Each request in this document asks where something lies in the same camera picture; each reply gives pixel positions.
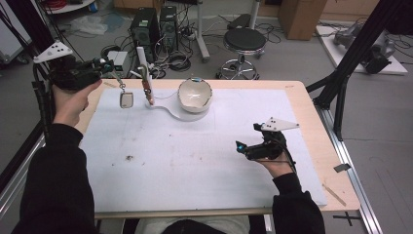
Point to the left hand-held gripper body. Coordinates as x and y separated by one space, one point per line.
74 74

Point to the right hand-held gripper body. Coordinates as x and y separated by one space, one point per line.
264 151

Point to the white stand with pole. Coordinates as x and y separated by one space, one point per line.
181 112

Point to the person's right hand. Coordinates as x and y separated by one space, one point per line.
281 167

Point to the person's left hand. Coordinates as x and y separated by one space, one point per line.
69 104

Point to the grey power supply unit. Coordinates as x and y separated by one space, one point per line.
122 60
111 54

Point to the clear plastic bag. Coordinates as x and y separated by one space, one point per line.
89 25

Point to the large black computer tower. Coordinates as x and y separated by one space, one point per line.
144 32

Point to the white foam mat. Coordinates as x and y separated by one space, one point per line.
195 169

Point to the white ceramic bowl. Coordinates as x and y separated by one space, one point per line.
195 96

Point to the narrow black computer tower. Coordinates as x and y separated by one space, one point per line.
168 29

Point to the small black card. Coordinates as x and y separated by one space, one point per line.
342 167

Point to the thin wooden stick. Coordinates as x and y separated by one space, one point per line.
334 195

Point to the black round stool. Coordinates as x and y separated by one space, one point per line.
245 39

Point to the person's lap clothing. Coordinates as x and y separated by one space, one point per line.
195 226

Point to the white metal stand leg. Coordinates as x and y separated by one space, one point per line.
202 35

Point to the cardboard box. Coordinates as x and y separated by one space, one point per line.
302 18

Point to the white platform with grey machine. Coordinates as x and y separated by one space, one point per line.
367 48

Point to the black metal frame strut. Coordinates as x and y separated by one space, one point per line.
357 48
26 26

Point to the aluminium rail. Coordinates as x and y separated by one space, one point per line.
350 182

